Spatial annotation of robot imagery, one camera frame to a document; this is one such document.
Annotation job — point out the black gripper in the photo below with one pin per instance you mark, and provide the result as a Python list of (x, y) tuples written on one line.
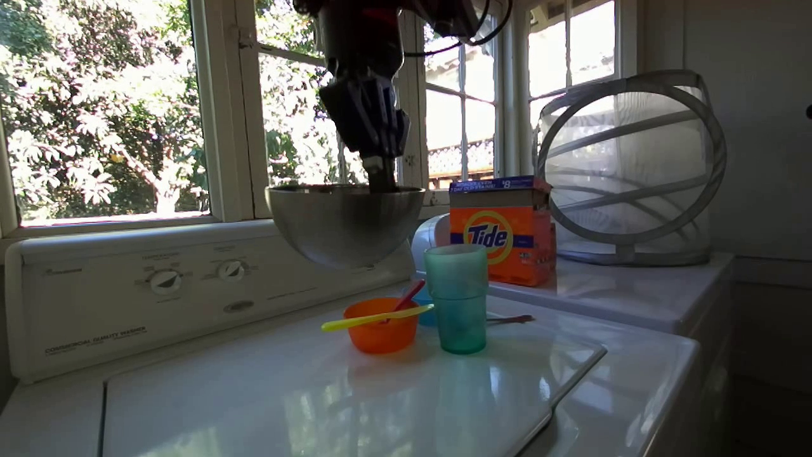
[(358, 38)]

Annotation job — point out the silver metal bowl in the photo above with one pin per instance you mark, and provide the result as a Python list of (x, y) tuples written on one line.
[(347, 224)]

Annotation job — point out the green translucent plastic cup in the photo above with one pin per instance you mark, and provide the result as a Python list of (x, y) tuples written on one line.
[(461, 304)]

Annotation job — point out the orange plastic bowl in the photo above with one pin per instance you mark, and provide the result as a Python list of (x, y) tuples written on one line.
[(382, 335)]

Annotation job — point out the white rounded container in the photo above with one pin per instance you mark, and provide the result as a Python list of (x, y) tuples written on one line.
[(428, 241)]

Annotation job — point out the orange Tide detergent box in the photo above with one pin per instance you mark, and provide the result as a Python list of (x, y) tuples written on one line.
[(499, 237)]

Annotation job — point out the red plastic spoon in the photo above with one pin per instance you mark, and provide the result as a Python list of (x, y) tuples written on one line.
[(409, 293)]

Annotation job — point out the yellow plastic spoon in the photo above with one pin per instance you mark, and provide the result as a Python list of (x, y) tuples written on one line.
[(372, 319)]

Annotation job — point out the small washer knob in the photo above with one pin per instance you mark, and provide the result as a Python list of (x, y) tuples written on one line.
[(232, 269), (165, 279)]

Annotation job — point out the metal spoon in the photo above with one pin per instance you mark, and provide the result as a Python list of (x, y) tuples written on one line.
[(512, 317)]

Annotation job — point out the white mesh pop-up hamper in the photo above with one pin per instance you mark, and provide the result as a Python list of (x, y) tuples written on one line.
[(635, 168)]

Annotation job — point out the white washer lid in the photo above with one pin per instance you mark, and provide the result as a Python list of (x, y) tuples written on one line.
[(339, 397)]

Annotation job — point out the white dryer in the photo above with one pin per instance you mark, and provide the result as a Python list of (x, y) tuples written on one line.
[(642, 293)]

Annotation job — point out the white washing machine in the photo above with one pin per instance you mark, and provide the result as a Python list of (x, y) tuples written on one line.
[(84, 312)]

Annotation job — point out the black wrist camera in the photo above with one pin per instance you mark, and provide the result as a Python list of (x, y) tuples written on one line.
[(458, 16)]

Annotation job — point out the white wooden window frame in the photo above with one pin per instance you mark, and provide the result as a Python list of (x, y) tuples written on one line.
[(223, 126)]

